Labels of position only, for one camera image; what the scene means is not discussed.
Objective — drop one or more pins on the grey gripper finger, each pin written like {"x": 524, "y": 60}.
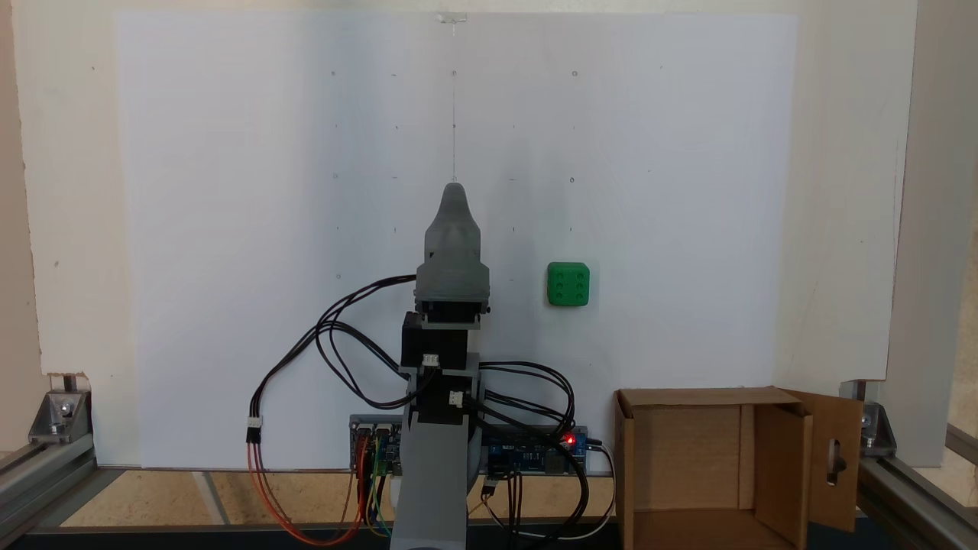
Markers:
{"x": 452, "y": 229}

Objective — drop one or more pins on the green die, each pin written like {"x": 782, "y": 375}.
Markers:
{"x": 568, "y": 284}

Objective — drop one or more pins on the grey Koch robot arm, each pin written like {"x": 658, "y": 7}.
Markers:
{"x": 432, "y": 489}

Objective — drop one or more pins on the blue circuit board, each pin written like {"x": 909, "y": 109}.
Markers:
{"x": 527, "y": 457}

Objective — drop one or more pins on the clear tape strip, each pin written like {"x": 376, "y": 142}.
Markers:
{"x": 451, "y": 17}

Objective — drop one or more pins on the white paper sheet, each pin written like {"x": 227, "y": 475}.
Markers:
{"x": 229, "y": 191}

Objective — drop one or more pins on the open cardboard box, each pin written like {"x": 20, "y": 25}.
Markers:
{"x": 688, "y": 458}

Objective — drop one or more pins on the aluminium corner bracket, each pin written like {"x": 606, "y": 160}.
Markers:
{"x": 879, "y": 435}
{"x": 61, "y": 416}

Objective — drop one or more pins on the aluminium frame rail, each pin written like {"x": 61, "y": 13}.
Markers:
{"x": 917, "y": 496}
{"x": 38, "y": 473}

